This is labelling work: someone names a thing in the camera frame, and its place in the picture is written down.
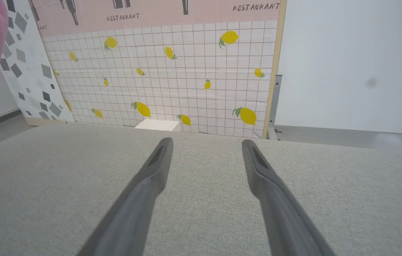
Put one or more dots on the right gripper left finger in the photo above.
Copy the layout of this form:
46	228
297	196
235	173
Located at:
137	209

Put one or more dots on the white box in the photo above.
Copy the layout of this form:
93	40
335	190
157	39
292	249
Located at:
156	124

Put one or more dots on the grey terrazzo pattern panel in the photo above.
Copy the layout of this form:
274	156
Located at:
30	71

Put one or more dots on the lemon tile backdrop panel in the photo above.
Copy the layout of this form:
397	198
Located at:
186	81

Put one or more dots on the grey metal panel support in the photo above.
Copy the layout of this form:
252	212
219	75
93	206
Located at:
273	106

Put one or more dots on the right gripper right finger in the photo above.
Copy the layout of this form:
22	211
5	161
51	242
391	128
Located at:
283	213

